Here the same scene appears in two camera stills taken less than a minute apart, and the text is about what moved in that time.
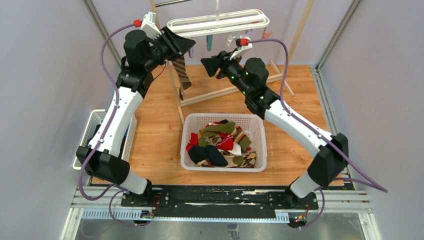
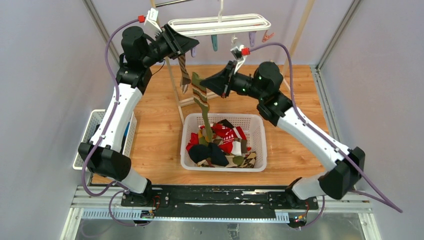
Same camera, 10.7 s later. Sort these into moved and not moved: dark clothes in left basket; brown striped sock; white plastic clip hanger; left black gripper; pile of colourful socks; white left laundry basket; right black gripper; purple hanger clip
Moved: white plastic clip hanger; brown striped sock; right black gripper
Not moved: pile of colourful socks; white left laundry basket; dark clothes in left basket; left black gripper; purple hanger clip
